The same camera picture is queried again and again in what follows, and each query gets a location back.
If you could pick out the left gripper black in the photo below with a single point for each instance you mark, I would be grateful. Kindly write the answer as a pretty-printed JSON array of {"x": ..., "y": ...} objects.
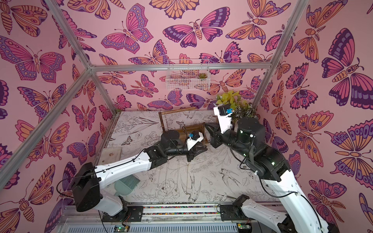
[{"x": 193, "y": 153}]

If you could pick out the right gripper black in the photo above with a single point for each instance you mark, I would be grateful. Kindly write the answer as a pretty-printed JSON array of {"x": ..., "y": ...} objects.
[{"x": 219, "y": 135}]

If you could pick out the wooden jewelry display stand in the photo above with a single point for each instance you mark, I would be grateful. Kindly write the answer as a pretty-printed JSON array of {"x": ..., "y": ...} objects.
[{"x": 186, "y": 120}]

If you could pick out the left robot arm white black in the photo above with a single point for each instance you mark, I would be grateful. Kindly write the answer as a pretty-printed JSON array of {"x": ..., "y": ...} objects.
[{"x": 88, "y": 186}]

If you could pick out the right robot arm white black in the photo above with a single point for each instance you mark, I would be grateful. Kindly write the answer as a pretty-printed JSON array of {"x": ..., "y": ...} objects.
[{"x": 272, "y": 169}]

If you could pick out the glass vase with plants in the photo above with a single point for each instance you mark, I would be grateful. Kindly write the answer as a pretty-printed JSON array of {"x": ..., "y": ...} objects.
[{"x": 241, "y": 108}]

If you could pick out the small succulent in basket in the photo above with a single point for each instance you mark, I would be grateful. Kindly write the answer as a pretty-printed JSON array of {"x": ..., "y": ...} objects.
[{"x": 202, "y": 76}]

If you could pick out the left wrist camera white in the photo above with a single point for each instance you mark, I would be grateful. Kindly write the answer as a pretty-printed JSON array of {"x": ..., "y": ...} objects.
[{"x": 193, "y": 138}]

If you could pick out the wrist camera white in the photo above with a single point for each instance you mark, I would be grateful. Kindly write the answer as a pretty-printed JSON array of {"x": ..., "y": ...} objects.
[
  {"x": 193, "y": 138},
  {"x": 224, "y": 112}
]

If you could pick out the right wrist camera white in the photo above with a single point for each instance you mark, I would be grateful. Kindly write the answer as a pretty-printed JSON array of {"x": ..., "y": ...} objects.
[{"x": 224, "y": 112}]

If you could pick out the white wire wall basket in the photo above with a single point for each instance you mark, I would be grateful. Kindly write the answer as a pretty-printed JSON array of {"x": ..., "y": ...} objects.
[{"x": 183, "y": 74}]

